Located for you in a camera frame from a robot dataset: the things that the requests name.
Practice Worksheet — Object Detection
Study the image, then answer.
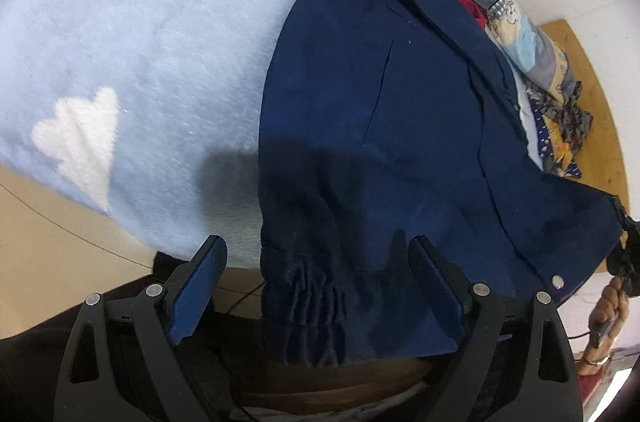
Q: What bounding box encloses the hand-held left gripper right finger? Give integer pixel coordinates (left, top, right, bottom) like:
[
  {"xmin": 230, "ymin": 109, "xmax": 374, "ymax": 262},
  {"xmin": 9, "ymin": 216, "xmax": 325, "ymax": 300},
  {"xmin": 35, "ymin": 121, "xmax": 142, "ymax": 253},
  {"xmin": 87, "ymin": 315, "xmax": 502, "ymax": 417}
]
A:
[{"xmin": 407, "ymin": 236, "xmax": 585, "ymax": 422}]

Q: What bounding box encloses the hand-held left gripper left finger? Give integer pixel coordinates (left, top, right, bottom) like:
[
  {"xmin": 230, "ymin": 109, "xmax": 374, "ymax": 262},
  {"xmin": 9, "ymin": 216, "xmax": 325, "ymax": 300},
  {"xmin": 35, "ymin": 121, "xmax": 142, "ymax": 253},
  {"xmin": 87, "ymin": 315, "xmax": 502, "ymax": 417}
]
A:
[{"xmin": 52, "ymin": 235, "xmax": 236, "ymax": 422}]

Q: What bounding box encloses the navy blue work jacket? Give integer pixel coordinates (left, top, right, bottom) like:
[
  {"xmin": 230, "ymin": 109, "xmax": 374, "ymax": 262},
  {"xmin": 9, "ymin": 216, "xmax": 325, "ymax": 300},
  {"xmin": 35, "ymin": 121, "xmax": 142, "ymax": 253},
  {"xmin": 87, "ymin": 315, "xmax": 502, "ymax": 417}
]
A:
[{"xmin": 257, "ymin": 0, "xmax": 628, "ymax": 365}]

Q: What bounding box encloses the person's right hand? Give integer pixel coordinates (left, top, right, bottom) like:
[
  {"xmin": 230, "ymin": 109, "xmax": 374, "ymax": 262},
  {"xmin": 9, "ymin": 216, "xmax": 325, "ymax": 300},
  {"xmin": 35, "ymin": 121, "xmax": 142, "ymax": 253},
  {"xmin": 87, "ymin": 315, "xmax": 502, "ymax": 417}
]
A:
[{"xmin": 580, "ymin": 275, "xmax": 628, "ymax": 378}]

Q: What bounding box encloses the dark patterned crumpled cloth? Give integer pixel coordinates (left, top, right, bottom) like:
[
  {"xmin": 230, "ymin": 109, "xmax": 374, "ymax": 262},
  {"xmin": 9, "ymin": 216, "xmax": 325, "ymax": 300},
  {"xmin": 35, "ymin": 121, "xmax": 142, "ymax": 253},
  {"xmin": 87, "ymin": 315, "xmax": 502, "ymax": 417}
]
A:
[{"xmin": 525, "ymin": 80, "xmax": 596, "ymax": 178}]

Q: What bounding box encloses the wooden board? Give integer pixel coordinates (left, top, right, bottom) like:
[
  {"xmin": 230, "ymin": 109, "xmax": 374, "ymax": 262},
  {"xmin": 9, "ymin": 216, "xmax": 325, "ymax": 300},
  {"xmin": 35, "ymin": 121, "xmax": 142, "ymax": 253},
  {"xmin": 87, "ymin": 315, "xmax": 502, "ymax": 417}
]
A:
[{"xmin": 537, "ymin": 18, "xmax": 628, "ymax": 198}]

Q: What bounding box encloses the striped patterned long pillow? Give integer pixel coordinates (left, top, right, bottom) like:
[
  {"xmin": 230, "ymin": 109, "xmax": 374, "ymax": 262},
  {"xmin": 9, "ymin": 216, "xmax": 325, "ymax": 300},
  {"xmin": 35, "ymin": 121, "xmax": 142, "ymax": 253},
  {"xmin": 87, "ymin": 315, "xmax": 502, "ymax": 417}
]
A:
[{"xmin": 392, "ymin": 0, "xmax": 581, "ymax": 103}]

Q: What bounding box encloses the light blue cloud-print blanket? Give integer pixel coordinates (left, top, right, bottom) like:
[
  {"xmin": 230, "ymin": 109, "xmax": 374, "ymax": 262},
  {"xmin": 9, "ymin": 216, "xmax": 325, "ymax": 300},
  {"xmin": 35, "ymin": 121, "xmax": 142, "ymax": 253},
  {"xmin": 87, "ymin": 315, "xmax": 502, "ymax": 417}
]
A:
[{"xmin": 0, "ymin": 0, "xmax": 441, "ymax": 270}]

